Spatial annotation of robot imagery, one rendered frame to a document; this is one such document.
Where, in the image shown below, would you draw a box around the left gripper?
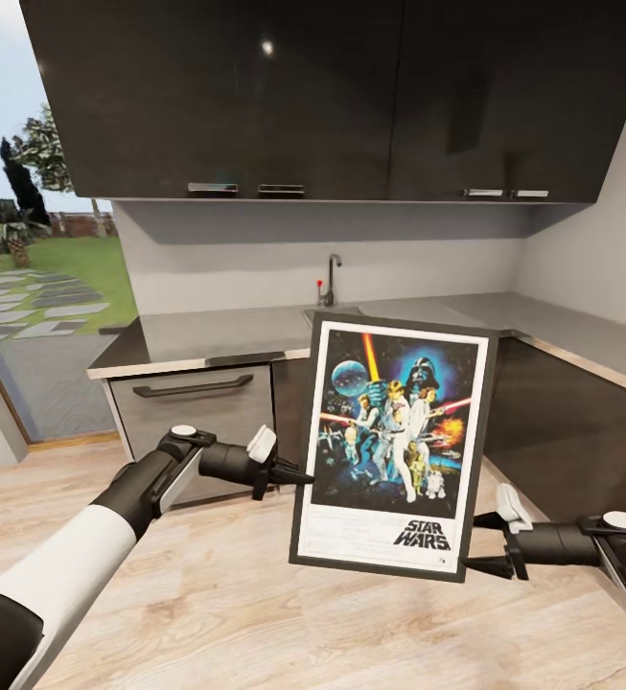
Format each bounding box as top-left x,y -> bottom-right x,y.
221,443 -> 314,501

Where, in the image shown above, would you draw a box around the poster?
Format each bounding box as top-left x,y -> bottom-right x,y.
289,310 -> 499,584

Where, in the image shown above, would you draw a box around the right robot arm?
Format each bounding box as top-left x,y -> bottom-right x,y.
461,484 -> 626,601

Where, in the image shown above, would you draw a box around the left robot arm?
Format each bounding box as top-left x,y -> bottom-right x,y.
0,425 -> 314,690

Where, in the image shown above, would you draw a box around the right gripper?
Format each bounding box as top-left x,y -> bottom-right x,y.
461,512 -> 569,580

